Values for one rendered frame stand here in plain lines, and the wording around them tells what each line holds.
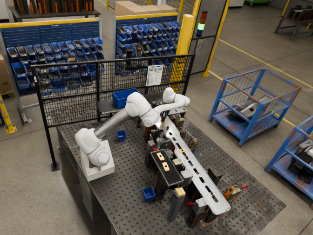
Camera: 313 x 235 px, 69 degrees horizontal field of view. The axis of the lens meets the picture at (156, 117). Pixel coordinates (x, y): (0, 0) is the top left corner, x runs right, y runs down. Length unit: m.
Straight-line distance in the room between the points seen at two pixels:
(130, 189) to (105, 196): 0.25
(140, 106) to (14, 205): 2.08
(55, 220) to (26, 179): 0.73
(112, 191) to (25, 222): 1.18
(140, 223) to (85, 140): 0.89
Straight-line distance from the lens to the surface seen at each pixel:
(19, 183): 3.51
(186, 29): 2.93
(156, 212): 2.31
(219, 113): 4.59
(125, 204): 2.32
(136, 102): 1.89
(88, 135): 2.11
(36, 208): 3.24
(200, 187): 2.19
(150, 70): 2.88
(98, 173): 2.43
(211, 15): 5.30
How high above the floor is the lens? 2.72
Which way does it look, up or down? 39 degrees down
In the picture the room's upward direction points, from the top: 10 degrees clockwise
